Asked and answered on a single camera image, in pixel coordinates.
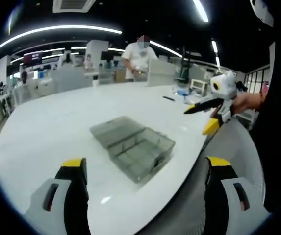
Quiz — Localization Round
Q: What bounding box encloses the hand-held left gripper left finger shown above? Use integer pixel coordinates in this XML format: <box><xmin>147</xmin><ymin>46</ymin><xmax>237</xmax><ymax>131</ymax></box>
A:
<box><xmin>23</xmin><ymin>158</ymin><xmax>92</xmax><ymax>235</ymax></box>

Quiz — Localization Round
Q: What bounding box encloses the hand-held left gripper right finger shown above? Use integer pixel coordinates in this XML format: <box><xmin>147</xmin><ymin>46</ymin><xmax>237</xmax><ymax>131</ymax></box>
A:
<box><xmin>204</xmin><ymin>156</ymin><xmax>265</xmax><ymax>235</ymax></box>

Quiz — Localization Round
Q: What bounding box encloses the transparent grey dual guide fixture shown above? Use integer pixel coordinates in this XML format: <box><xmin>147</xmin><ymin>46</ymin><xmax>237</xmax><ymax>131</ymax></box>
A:
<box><xmin>89</xmin><ymin>116</ymin><xmax>176</xmax><ymax>184</ymax></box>

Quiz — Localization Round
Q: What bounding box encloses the person's right hand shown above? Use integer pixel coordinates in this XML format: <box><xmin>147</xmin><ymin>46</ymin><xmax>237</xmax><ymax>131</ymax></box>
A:
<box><xmin>231</xmin><ymin>93</ymin><xmax>262</xmax><ymax>115</ymax></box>

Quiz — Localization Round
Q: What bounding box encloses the white open-front box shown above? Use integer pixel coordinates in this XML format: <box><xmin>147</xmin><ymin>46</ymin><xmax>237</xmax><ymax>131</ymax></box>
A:
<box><xmin>190</xmin><ymin>78</ymin><xmax>209</xmax><ymax>96</ymax></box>

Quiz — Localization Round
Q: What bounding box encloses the grey desk partition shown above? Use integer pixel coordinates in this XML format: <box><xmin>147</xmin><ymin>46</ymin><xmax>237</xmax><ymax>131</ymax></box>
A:
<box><xmin>147</xmin><ymin>58</ymin><xmax>176</xmax><ymax>87</ymax></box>

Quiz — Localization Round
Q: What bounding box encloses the person's black sleeve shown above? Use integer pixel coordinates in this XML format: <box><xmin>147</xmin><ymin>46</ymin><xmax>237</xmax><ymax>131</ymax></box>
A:
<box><xmin>249</xmin><ymin>14</ymin><xmax>281</xmax><ymax>216</ymax></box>

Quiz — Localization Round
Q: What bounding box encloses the white chest device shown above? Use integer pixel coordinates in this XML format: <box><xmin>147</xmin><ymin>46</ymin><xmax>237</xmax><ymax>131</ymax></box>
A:
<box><xmin>250</xmin><ymin>0</ymin><xmax>275</xmax><ymax>27</ymax></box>

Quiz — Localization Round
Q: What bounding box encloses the ceiling air vent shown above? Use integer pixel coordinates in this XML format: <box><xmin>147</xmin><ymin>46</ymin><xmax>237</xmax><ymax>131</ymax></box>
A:
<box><xmin>52</xmin><ymin>0</ymin><xmax>97</xmax><ymax>14</ymax></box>

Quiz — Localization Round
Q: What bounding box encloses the red bead bracelet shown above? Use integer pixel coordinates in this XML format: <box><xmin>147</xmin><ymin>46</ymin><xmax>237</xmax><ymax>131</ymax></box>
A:
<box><xmin>258</xmin><ymin>91</ymin><xmax>265</xmax><ymax>111</ymax></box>

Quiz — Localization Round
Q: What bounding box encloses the wall screen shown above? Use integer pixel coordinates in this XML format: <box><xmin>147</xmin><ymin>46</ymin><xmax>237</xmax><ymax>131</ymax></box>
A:
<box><xmin>23</xmin><ymin>51</ymin><xmax>43</xmax><ymax>66</ymax></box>

